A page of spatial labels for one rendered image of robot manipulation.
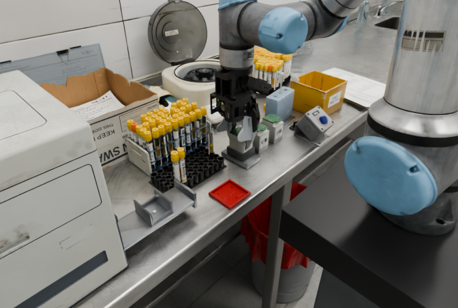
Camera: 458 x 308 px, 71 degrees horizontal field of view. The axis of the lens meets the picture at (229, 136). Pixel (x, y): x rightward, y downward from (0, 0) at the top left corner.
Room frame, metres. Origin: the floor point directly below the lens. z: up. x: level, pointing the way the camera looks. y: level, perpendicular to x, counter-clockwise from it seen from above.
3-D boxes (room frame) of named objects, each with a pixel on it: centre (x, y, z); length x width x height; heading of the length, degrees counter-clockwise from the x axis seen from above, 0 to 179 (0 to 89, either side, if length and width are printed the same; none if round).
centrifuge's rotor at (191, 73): (1.02, 0.08, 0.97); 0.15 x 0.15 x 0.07
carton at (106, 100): (0.79, 0.37, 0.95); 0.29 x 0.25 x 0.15; 46
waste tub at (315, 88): (0.98, -0.29, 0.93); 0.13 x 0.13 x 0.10; 43
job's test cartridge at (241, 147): (0.69, -0.03, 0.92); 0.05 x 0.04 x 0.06; 48
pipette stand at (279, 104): (0.89, -0.15, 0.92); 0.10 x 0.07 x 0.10; 142
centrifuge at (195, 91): (1.00, 0.07, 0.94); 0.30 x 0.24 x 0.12; 37
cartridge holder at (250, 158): (0.69, -0.03, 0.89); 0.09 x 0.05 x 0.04; 48
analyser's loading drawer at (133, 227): (0.44, 0.16, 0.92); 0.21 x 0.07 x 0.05; 136
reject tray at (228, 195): (0.55, 0.00, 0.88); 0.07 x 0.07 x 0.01; 46
